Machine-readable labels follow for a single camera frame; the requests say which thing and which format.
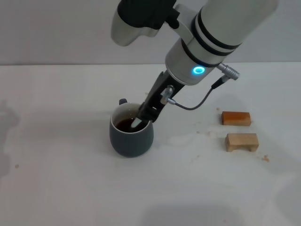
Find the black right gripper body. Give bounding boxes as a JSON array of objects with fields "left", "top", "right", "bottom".
[{"left": 140, "top": 70, "right": 185, "bottom": 118}]

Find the grey ceramic cup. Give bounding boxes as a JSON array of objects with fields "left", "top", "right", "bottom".
[{"left": 109, "top": 98, "right": 154, "bottom": 158}]

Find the dark coffee liquid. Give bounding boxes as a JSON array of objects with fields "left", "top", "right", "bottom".
[{"left": 114, "top": 119, "right": 136, "bottom": 132}]

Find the orange stained wooden block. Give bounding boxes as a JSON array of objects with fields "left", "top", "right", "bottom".
[{"left": 221, "top": 111, "right": 252, "bottom": 127}]

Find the light notched wooden block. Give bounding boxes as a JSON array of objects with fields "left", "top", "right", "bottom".
[{"left": 225, "top": 133, "right": 260, "bottom": 153}]

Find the grey gripper cable with connectors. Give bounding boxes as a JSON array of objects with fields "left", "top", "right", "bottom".
[{"left": 160, "top": 62, "right": 241, "bottom": 111}]

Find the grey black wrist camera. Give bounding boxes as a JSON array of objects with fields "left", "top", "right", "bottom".
[{"left": 111, "top": 0, "right": 179, "bottom": 47}]

